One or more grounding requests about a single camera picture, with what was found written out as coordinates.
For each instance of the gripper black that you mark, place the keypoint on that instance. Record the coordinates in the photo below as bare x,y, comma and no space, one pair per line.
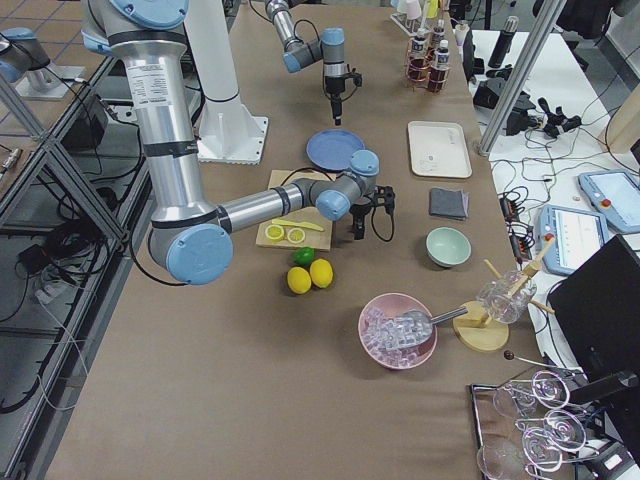
361,211
334,88

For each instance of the blue plate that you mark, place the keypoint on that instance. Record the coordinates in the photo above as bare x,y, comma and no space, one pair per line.
332,149

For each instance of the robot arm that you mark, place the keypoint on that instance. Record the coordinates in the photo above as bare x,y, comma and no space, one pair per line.
181,77
329,47

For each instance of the yellow plastic knife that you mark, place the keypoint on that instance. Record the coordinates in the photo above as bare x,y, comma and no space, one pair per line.
303,224

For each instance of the yellow lemon upper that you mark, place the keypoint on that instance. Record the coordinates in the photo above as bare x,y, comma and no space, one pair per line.
321,273

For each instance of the yellow lemon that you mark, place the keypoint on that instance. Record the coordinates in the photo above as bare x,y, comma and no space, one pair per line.
298,280
321,273

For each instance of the lemon half lower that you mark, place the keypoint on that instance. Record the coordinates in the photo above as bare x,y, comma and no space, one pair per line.
295,235

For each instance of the lemon half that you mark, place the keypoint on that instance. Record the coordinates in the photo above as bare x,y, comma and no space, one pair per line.
295,235
274,233

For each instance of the green lime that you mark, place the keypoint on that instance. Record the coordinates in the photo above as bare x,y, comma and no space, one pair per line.
304,256

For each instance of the lemon half upper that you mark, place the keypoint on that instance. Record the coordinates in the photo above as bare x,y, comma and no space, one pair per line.
274,233

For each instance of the yellow lemon lower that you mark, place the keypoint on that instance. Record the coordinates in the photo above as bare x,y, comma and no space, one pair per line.
298,280

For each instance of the grey folded cloth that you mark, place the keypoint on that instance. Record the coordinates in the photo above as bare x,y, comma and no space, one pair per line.
452,204

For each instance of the green bowl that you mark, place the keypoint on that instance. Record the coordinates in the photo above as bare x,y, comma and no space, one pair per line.
447,247

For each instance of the drink bottle one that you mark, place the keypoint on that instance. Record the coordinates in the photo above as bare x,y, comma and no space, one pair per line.
418,50

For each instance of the drink bottle three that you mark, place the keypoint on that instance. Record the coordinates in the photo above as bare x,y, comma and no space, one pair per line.
440,64

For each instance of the cream rabbit tray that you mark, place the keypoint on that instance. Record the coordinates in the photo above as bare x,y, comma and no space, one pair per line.
438,149

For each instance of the white cup rack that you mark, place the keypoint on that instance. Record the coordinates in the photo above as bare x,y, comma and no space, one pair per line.
430,13

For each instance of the pink bowl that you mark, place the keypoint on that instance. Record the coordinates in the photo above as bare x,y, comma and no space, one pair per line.
375,313

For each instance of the metal ice scoop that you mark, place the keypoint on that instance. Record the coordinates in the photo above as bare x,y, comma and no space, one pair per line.
413,328

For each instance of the pink cup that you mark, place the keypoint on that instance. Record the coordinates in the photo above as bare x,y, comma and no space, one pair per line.
411,8

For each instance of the drink bottle two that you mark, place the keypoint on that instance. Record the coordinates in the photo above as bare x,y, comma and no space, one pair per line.
438,33

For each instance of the wooden cup tree stand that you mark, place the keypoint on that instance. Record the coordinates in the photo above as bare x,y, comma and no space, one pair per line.
481,333

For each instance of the glass mug on stand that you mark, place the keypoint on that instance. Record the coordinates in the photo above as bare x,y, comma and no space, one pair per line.
507,298

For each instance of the black thermos bottle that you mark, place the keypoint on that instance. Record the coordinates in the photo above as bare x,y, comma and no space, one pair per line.
504,41

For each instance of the teach pendant near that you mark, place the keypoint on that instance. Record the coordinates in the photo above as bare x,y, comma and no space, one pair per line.
577,234

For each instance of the teach pendant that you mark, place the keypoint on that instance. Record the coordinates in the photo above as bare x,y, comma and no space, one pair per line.
614,194
577,234

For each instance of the black monitor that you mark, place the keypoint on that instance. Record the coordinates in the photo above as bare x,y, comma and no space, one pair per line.
597,308

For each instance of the teach pendant far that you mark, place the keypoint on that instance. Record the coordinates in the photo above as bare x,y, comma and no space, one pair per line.
614,194

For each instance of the wine glass rack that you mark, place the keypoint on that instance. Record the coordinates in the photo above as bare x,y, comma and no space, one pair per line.
531,428

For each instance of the copper wire bottle rack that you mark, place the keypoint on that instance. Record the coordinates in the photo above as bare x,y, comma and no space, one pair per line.
422,79

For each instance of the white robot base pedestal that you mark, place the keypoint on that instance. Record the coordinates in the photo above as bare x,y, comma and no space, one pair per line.
227,131

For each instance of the aluminium frame post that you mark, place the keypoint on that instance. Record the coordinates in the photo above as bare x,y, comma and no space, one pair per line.
548,14

